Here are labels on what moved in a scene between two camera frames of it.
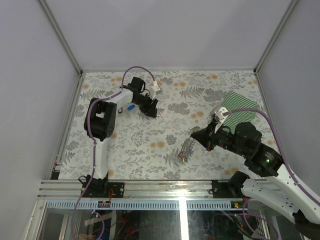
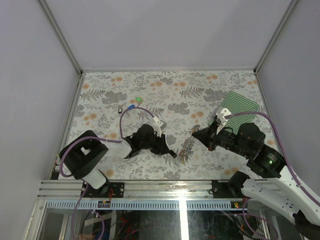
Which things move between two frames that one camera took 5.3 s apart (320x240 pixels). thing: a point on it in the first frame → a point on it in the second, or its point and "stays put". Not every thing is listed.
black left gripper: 149,109 → 162,148
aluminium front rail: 138,195 stays put
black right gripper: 204,136 stays put
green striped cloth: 233,102 stays put
